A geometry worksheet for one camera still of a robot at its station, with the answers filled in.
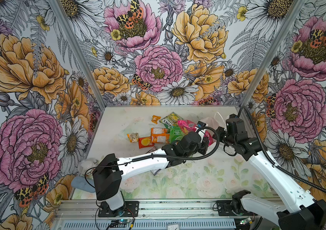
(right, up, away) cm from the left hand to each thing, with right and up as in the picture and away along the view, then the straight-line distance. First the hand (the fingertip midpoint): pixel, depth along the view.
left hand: (206, 141), depth 74 cm
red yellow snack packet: (-35, -4, +26) cm, 44 cm away
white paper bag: (+6, +9, +12) cm, 16 cm away
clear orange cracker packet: (-43, -1, +25) cm, 50 cm away
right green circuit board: (+20, -38, -2) cm, 43 cm away
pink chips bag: (-9, +8, -1) cm, 12 cm away
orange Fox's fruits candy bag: (-25, 0, +26) cm, 36 cm away
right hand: (+5, +3, +4) cm, 7 cm away
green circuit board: (-41, -39, -2) cm, 57 cm away
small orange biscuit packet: (-29, +12, +38) cm, 49 cm away
